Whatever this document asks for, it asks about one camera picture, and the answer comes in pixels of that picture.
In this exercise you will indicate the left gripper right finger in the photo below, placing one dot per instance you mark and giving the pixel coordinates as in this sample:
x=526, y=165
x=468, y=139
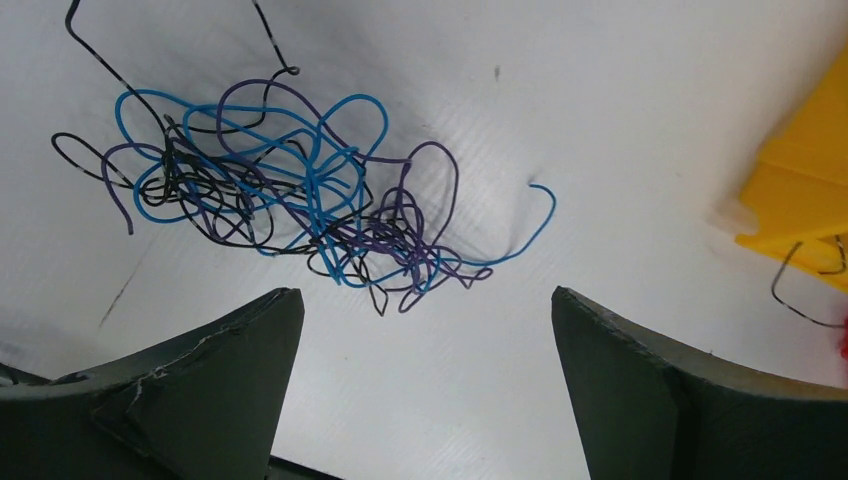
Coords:
x=650, y=407

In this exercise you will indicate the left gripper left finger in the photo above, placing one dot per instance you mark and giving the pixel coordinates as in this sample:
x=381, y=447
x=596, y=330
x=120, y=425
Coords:
x=202, y=405

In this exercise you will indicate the red plastic bin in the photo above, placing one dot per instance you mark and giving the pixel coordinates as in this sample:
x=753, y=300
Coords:
x=843, y=349

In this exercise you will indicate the yellow plastic bin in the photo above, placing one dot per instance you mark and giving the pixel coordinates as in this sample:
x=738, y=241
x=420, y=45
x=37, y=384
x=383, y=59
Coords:
x=798, y=188

